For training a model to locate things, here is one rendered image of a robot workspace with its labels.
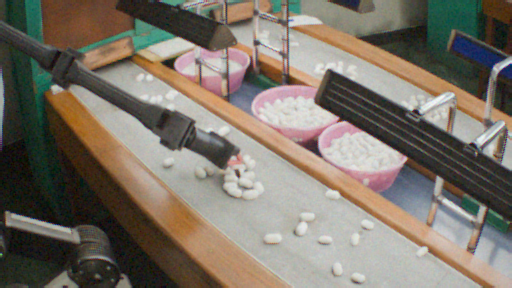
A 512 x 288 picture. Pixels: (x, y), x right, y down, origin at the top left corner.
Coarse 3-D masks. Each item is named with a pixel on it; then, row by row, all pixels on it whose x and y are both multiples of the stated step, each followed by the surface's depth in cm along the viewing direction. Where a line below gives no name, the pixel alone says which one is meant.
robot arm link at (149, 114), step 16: (80, 64) 136; (64, 80) 136; (80, 80) 135; (96, 80) 134; (112, 96) 133; (128, 96) 133; (128, 112) 133; (144, 112) 132; (160, 112) 131; (160, 128) 132; (176, 128) 131; (176, 144) 132
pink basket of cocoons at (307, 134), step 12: (276, 96) 185; (288, 96) 186; (312, 96) 185; (252, 108) 173; (264, 108) 182; (264, 120) 167; (336, 120) 171; (288, 132) 165; (300, 132) 164; (312, 132) 165; (300, 144) 168; (312, 144) 169
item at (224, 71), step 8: (160, 0) 165; (192, 0) 156; (200, 0) 157; (208, 0) 158; (216, 0) 161; (224, 0) 162; (184, 8) 154; (200, 8) 177; (224, 8) 164; (224, 16) 165; (200, 48) 184; (200, 56) 185; (224, 56) 172; (200, 64) 185; (208, 64) 182; (224, 64) 174; (200, 72) 188; (216, 72) 179; (224, 72) 175; (200, 80) 190; (224, 80) 177; (224, 88) 178; (224, 96) 179
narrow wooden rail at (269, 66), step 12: (240, 48) 214; (252, 48) 214; (252, 60) 208; (264, 60) 204; (276, 60) 204; (264, 72) 205; (276, 72) 199; (300, 72) 195; (300, 84) 191; (312, 84) 187; (420, 168) 158; (432, 180) 155; (456, 192) 148
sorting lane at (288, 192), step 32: (128, 64) 213; (96, 96) 190; (128, 128) 170; (160, 160) 155; (192, 160) 155; (256, 160) 155; (192, 192) 143; (224, 192) 143; (288, 192) 143; (320, 192) 143; (224, 224) 133; (256, 224) 133; (288, 224) 132; (320, 224) 132; (352, 224) 131; (384, 224) 130; (256, 256) 123; (288, 256) 123; (320, 256) 122; (352, 256) 121; (384, 256) 120; (416, 256) 119
